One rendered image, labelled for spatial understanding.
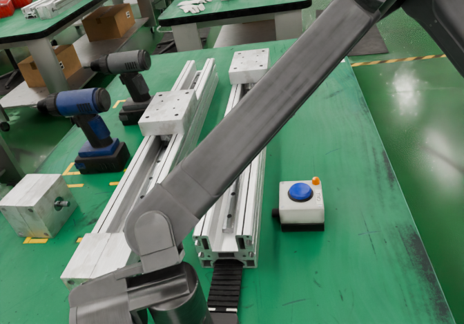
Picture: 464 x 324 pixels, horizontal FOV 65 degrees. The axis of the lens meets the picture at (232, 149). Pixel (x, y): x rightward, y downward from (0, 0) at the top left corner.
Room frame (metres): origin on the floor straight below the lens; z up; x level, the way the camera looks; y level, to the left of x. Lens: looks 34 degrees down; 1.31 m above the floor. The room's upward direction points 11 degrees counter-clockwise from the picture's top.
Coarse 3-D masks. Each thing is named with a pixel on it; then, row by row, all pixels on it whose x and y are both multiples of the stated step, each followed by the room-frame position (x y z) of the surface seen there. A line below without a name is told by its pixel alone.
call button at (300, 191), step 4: (296, 184) 0.52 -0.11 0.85; (300, 184) 0.52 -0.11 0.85; (304, 184) 0.51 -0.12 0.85; (308, 184) 0.52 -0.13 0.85; (292, 188) 0.51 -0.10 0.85; (296, 188) 0.51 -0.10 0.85; (300, 188) 0.51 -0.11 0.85; (304, 188) 0.50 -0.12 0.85; (308, 188) 0.50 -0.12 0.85; (292, 192) 0.50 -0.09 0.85; (296, 192) 0.50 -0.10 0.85; (300, 192) 0.50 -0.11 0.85; (304, 192) 0.49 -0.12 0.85; (308, 192) 0.49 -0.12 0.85; (292, 196) 0.50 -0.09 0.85; (296, 196) 0.49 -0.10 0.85; (300, 196) 0.49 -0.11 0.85; (304, 196) 0.49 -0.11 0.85; (308, 196) 0.49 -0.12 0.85
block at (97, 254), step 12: (84, 240) 0.45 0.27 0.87; (96, 240) 0.45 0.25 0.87; (108, 240) 0.44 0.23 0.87; (120, 240) 0.44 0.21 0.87; (84, 252) 0.43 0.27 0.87; (96, 252) 0.42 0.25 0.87; (108, 252) 0.42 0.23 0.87; (120, 252) 0.41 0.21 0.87; (132, 252) 0.41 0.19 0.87; (72, 264) 0.41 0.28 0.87; (84, 264) 0.40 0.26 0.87; (96, 264) 0.40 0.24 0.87; (108, 264) 0.39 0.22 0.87; (120, 264) 0.39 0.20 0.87; (72, 276) 0.38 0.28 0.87; (84, 276) 0.38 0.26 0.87; (96, 276) 0.37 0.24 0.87; (72, 288) 0.38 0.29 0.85
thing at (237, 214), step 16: (240, 96) 0.93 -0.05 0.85; (256, 160) 0.60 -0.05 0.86; (240, 176) 0.59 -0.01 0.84; (256, 176) 0.55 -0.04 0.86; (240, 192) 0.56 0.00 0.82; (256, 192) 0.51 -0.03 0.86; (224, 208) 0.52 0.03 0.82; (240, 208) 0.47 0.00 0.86; (256, 208) 0.49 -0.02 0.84; (208, 224) 0.45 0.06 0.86; (224, 224) 0.47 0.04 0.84; (240, 224) 0.43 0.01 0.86; (256, 224) 0.46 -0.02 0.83; (208, 240) 0.42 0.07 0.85; (224, 240) 0.44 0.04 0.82; (240, 240) 0.43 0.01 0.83; (256, 240) 0.44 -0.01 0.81; (208, 256) 0.43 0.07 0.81; (224, 256) 0.42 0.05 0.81; (240, 256) 0.41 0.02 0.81; (256, 256) 0.41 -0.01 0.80
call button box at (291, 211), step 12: (288, 192) 0.51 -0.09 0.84; (312, 192) 0.50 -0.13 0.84; (288, 204) 0.48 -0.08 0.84; (300, 204) 0.48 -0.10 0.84; (312, 204) 0.47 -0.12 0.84; (276, 216) 0.51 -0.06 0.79; (288, 216) 0.47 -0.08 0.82; (300, 216) 0.47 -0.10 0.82; (312, 216) 0.46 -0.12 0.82; (324, 216) 0.46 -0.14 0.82; (288, 228) 0.47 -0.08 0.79; (300, 228) 0.47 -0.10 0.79; (312, 228) 0.46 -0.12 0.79; (324, 228) 0.46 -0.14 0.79
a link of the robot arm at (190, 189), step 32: (352, 0) 0.42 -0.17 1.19; (384, 0) 0.40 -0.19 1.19; (320, 32) 0.41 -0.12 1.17; (352, 32) 0.40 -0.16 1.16; (288, 64) 0.38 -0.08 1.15; (320, 64) 0.38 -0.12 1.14; (256, 96) 0.36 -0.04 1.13; (288, 96) 0.36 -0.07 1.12; (224, 128) 0.34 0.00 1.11; (256, 128) 0.33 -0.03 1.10; (192, 160) 0.31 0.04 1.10; (224, 160) 0.31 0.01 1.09; (160, 192) 0.28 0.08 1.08; (192, 192) 0.28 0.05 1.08; (224, 192) 0.29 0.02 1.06; (128, 224) 0.27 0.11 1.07; (192, 224) 0.26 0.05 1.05
